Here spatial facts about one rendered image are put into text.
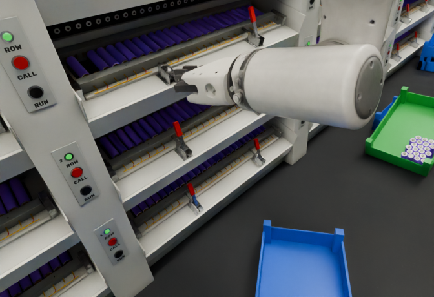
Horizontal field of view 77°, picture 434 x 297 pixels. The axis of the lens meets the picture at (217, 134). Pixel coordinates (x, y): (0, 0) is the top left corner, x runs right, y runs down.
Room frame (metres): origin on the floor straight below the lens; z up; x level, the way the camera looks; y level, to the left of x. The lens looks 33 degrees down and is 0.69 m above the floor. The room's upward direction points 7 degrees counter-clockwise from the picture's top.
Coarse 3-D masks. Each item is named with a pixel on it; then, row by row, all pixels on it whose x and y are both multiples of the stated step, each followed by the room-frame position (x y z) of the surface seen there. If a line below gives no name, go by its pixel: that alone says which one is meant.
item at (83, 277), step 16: (64, 256) 0.40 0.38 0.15; (80, 256) 0.39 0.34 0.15; (32, 272) 0.37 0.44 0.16; (48, 272) 0.37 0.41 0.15; (64, 272) 0.36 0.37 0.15; (80, 272) 0.38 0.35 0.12; (96, 272) 0.38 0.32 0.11; (16, 288) 0.34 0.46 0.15; (32, 288) 0.33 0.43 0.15; (48, 288) 0.34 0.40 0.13; (64, 288) 0.35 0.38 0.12; (80, 288) 0.35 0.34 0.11; (96, 288) 0.35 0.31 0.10
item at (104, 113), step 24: (216, 0) 0.82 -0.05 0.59; (264, 0) 0.88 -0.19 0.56; (120, 24) 0.64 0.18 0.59; (144, 24) 0.68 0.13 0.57; (288, 24) 0.81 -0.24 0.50; (240, 48) 0.67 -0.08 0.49; (144, 72) 0.55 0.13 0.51; (120, 96) 0.48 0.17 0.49; (144, 96) 0.48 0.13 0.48; (168, 96) 0.51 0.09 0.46; (96, 120) 0.42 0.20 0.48; (120, 120) 0.45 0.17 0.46
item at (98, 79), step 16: (272, 16) 0.81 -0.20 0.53; (224, 32) 0.69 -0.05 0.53; (240, 32) 0.73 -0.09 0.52; (176, 48) 0.60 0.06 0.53; (192, 48) 0.63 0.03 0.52; (128, 64) 0.53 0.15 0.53; (144, 64) 0.55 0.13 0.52; (80, 80) 0.48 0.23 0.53; (96, 80) 0.48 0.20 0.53; (112, 80) 0.51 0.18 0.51; (128, 80) 0.51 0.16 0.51
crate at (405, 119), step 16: (400, 96) 0.94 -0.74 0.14; (416, 96) 0.92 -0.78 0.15; (400, 112) 0.91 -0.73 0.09; (416, 112) 0.88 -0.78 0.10; (432, 112) 0.86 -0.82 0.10; (384, 128) 0.86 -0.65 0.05; (400, 128) 0.84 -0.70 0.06; (416, 128) 0.82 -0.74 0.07; (432, 128) 0.79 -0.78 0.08; (368, 144) 0.77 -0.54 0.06; (384, 144) 0.80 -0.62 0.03; (400, 144) 0.78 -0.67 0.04; (384, 160) 0.74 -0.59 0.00; (400, 160) 0.69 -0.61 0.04; (432, 160) 0.63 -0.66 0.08
